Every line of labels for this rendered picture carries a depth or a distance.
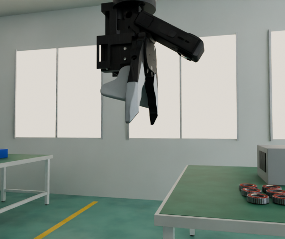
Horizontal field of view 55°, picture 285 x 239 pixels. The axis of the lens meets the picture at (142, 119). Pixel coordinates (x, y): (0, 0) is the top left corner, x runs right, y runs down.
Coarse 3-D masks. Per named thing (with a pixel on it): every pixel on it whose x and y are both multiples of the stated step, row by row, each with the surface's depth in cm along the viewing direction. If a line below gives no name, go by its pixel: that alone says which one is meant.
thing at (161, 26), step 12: (144, 12) 42; (144, 24) 42; (156, 24) 42; (168, 24) 41; (156, 36) 42; (168, 36) 41; (180, 36) 40; (192, 36) 40; (180, 48) 41; (192, 48) 40; (204, 48) 42; (192, 60) 43
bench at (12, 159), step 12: (12, 156) 396; (24, 156) 396; (36, 156) 396; (48, 156) 413; (48, 168) 419; (48, 180) 419; (24, 192) 426; (36, 192) 421; (48, 192) 419; (12, 204) 346
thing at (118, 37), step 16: (128, 0) 42; (144, 0) 42; (112, 16) 44; (128, 16) 46; (112, 32) 44; (128, 32) 44; (144, 32) 42; (112, 48) 43; (128, 48) 42; (144, 48) 41; (112, 64) 42; (128, 64) 42
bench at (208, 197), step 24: (192, 168) 277; (216, 168) 277; (240, 168) 277; (192, 192) 173; (216, 192) 173; (240, 192) 173; (264, 192) 173; (168, 216) 126; (192, 216) 126; (216, 216) 125; (240, 216) 125; (264, 216) 125
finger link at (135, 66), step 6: (138, 42) 41; (138, 48) 40; (132, 54) 39; (138, 54) 39; (132, 60) 39; (138, 60) 38; (144, 60) 41; (132, 66) 39; (138, 66) 38; (132, 72) 39; (138, 72) 38; (132, 78) 38; (138, 78) 38
